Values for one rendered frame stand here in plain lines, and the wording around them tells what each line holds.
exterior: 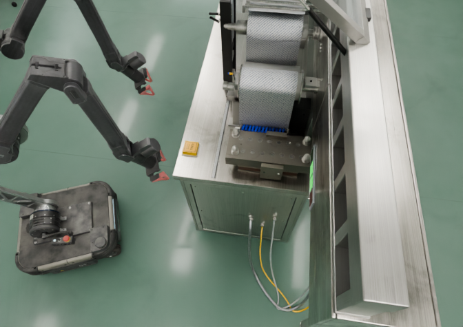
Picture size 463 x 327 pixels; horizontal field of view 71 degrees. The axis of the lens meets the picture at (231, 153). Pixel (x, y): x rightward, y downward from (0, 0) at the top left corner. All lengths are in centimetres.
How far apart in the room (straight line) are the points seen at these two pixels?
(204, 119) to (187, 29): 216
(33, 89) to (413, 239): 108
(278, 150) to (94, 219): 138
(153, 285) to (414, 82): 288
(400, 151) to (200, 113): 106
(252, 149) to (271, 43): 48
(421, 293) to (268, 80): 90
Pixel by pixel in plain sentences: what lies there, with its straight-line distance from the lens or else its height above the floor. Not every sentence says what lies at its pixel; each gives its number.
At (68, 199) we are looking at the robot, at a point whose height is 24.
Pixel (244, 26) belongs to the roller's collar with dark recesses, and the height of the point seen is 136.
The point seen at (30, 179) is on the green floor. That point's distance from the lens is 306.
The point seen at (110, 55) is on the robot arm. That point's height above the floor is 132.
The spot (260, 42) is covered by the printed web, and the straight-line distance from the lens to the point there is 152.
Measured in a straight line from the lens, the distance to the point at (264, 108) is 147.
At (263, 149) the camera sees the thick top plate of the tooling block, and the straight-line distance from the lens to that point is 150.
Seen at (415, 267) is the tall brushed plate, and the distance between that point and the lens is 98.
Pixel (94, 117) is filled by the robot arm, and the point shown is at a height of 149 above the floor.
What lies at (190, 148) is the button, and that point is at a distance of 164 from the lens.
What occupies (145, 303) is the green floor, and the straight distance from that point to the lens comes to 238.
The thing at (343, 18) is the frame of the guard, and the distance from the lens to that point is 99.
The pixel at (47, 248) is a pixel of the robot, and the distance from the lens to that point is 245.
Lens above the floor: 229
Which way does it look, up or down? 58 degrees down
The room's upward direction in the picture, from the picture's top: 2 degrees counter-clockwise
